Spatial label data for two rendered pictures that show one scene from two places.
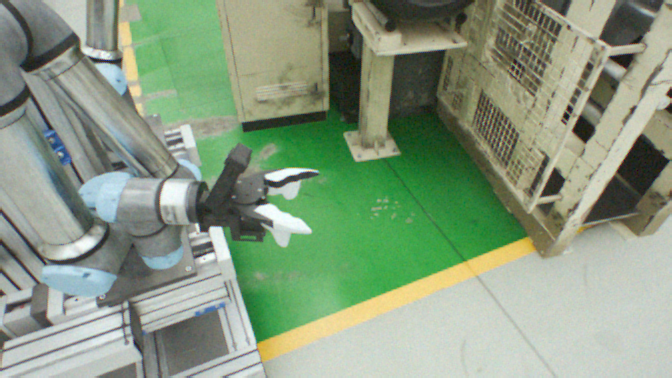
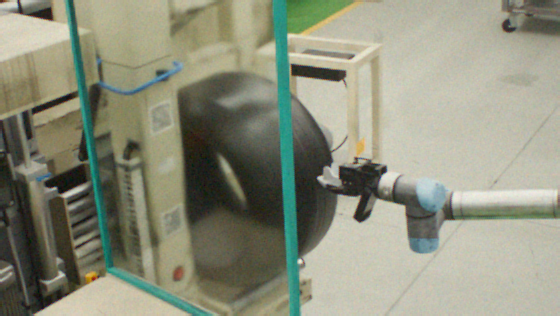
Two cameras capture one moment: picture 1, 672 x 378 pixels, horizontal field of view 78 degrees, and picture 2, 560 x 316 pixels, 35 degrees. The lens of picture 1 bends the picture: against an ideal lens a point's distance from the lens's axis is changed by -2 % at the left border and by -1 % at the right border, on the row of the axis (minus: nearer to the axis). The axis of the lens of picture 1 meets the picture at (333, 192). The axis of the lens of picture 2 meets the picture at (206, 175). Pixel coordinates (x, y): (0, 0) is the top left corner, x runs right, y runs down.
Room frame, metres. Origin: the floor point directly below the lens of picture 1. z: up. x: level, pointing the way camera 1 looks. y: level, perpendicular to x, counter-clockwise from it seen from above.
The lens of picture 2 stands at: (2.85, 1.66, 2.30)
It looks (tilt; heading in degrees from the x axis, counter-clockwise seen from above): 25 degrees down; 240
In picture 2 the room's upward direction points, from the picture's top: 5 degrees counter-clockwise
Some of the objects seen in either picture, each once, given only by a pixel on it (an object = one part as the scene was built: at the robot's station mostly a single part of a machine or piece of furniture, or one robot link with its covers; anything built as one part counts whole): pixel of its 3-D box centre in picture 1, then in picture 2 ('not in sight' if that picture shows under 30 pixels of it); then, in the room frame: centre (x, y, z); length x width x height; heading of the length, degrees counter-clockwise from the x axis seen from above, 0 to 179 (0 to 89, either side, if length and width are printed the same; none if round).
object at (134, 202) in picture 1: (138, 202); not in sight; (0.48, 0.33, 1.04); 0.11 x 0.08 x 0.09; 88
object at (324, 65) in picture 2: not in sight; (321, 114); (-0.05, -2.07, 0.40); 0.60 x 0.35 x 0.80; 113
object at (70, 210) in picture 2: not in sight; (82, 222); (2.01, -0.62, 1.05); 0.20 x 0.15 x 0.30; 14
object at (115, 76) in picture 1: (108, 91); not in sight; (1.08, 0.67, 0.88); 0.13 x 0.12 x 0.14; 31
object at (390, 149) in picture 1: (371, 141); not in sight; (1.94, -0.22, 0.02); 0.27 x 0.27 x 0.04; 14
